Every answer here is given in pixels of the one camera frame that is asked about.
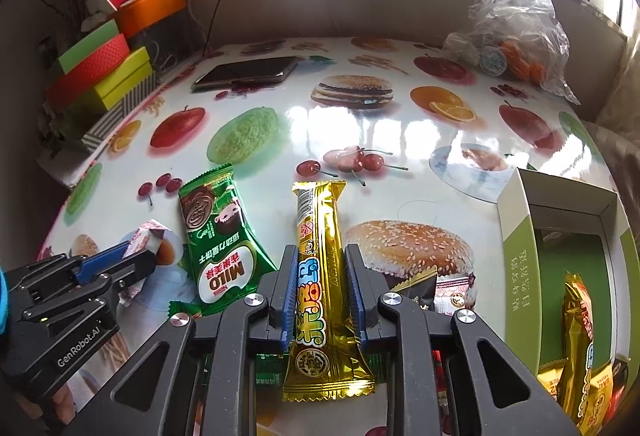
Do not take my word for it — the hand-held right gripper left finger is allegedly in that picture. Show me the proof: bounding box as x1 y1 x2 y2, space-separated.
65 243 301 436

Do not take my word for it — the red box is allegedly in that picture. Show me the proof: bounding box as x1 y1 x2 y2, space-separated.
46 34 131 109

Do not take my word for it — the dark brown snack packet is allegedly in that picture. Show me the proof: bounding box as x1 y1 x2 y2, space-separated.
390 266 439 314

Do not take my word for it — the green chocolate snack packet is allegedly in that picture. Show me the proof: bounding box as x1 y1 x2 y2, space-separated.
169 164 278 317

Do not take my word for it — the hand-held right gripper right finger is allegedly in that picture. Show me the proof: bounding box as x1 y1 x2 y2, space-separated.
344 243 583 436

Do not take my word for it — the white snack packet red stripe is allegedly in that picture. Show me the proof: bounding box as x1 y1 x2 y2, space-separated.
432 275 477 315

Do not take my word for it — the orange gold snack packet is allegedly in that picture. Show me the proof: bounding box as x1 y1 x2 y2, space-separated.
537 358 571 401

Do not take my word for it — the striped box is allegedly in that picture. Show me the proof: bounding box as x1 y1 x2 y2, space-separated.
82 76 163 153

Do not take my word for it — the yellow-green box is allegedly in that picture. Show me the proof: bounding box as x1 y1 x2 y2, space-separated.
95 46 152 113

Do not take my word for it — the cream patterned curtain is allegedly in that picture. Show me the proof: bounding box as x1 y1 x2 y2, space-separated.
592 66 640 197

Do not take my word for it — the clear plastic bag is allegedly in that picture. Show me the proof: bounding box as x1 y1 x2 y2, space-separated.
442 0 583 105

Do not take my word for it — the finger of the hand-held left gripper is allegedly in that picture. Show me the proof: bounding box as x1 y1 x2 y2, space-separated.
30 241 134 289
75 249 159 313

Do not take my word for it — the light green box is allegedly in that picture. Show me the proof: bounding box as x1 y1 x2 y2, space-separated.
57 20 123 74

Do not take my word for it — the white and pink snack packet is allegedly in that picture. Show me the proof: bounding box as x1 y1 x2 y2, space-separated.
120 219 172 307

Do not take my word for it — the orange box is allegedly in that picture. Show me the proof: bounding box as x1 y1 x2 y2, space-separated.
117 0 186 39

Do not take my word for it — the green cardboard box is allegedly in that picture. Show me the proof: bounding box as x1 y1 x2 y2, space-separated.
496 167 636 436

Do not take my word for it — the dark smartphone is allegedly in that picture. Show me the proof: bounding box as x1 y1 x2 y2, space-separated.
191 56 298 91

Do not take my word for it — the long gold snack bar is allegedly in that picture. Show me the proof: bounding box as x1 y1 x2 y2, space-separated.
557 272 614 436
281 180 377 403

